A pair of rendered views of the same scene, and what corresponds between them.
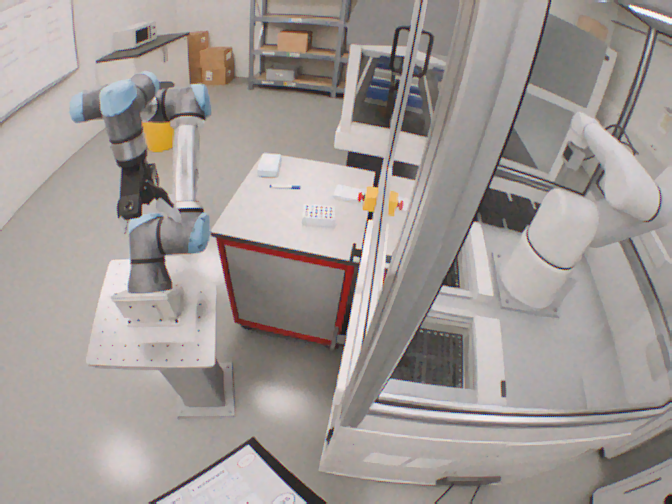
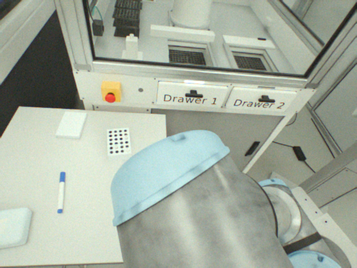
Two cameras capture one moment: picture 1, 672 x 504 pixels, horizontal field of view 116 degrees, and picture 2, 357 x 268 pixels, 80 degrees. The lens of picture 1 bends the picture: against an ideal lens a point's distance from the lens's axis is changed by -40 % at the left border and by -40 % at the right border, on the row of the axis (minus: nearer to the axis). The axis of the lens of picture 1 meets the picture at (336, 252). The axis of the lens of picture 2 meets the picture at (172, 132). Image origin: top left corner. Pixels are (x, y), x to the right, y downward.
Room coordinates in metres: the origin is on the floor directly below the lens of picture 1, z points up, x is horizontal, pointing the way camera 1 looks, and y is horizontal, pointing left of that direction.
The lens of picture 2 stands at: (0.99, 0.58, 1.45)
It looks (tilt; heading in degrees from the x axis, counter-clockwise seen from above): 50 degrees down; 254
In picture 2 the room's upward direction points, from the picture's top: 12 degrees clockwise
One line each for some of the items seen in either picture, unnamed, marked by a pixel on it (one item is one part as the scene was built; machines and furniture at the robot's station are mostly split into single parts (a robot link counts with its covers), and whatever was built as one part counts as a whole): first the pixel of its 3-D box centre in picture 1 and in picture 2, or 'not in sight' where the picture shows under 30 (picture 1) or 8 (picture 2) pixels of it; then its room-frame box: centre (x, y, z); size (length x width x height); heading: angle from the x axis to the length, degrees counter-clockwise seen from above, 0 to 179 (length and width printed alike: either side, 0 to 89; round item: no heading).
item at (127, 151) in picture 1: (127, 145); not in sight; (0.50, 0.44, 1.36); 0.08 x 0.08 x 0.05
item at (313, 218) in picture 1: (318, 215); (119, 143); (1.05, 0.09, 0.78); 0.12 x 0.08 x 0.04; 96
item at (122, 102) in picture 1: (121, 109); not in sight; (0.51, 0.44, 1.44); 0.09 x 0.08 x 0.11; 13
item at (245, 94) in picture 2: (347, 348); (260, 100); (0.44, -0.07, 0.87); 0.29 x 0.02 x 0.11; 176
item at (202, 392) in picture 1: (185, 357); not in sight; (0.52, 0.55, 0.38); 0.30 x 0.30 x 0.76; 16
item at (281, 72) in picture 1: (282, 72); not in sight; (4.73, 1.12, 0.22); 0.40 x 0.30 x 0.17; 86
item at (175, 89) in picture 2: (363, 261); (191, 95); (0.75, -0.09, 0.87); 0.29 x 0.02 x 0.11; 176
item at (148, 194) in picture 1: (137, 175); not in sight; (0.51, 0.44, 1.28); 0.09 x 0.08 x 0.12; 23
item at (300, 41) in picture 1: (294, 40); not in sight; (4.73, 0.97, 0.72); 0.41 x 0.32 x 0.28; 86
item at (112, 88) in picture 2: (369, 198); (111, 92); (1.08, -0.10, 0.88); 0.07 x 0.05 x 0.07; 176
